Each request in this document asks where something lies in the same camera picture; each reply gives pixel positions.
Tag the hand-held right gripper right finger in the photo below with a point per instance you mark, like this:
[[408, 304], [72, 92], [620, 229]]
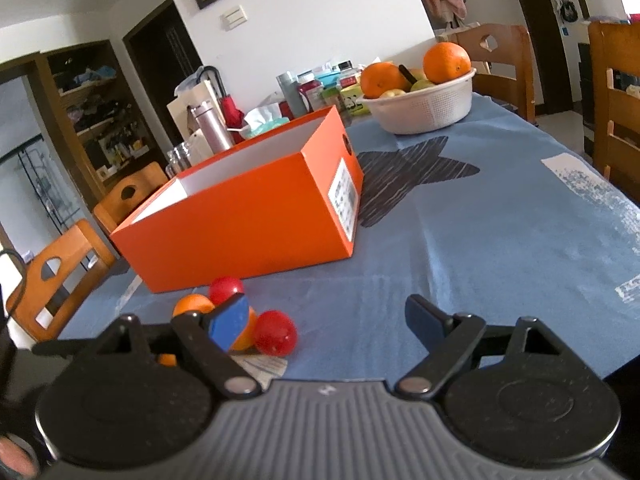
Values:
[[424, 317]]

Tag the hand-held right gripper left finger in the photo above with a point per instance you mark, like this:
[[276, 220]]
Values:
[[230, 325]]

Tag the small red plum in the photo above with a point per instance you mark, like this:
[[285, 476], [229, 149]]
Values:
[[275, 334], [225, 289]]

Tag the orange cardboard box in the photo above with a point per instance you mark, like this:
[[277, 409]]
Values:
[[240, 225]]

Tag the person's left hand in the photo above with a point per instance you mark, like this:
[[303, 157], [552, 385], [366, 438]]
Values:
[[15, 460]]

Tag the blue printed tablecloth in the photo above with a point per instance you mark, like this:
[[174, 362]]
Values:
[[475, 240]]

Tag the wooden dining chair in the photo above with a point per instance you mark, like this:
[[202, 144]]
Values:
[[135, 185], [505, 55], [617, 105], [65, 260]]

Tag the black metal rack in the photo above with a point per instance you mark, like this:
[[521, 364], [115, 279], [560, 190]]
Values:
[[47, 190]]

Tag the pink thermos bottle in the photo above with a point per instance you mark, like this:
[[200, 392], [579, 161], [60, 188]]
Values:
[[212, 127]]

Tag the teal tissue pack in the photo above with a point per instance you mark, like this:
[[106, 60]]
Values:
[[265, 122]]

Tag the white plastic basket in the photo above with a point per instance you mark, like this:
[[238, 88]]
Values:
[[425, 105]]

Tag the red folded umbrella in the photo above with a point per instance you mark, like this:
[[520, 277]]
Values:
[[232, 107]]

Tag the green panda mug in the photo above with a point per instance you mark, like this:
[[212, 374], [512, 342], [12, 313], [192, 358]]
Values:
[[354, 102]]

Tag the yellow pear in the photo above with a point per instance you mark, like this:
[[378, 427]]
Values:
[[392, 93]]

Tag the white tote bag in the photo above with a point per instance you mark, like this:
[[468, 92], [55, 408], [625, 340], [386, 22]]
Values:
[[192, 97]]

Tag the green apple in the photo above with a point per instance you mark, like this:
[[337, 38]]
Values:
[[422, 86]]

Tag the grey plastic bottle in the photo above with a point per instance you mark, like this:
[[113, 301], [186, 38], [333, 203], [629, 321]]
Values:
[[291, 92]]

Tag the large orange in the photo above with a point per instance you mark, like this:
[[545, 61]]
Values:
[[382, 80], [446, 62]]

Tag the red label jar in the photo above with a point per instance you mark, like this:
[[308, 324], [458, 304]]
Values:
[[311, 95]]

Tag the dark wooden shelf cabinet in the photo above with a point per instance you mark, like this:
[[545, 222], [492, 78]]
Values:
[[100, 110]]

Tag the teal lidded container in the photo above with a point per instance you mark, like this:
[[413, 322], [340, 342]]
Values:
[[327, 78]]

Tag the dark wooden door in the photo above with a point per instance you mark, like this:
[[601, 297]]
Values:
[[160, 55]]

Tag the white wall switch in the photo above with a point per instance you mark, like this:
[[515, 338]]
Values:
[[234, 17]]

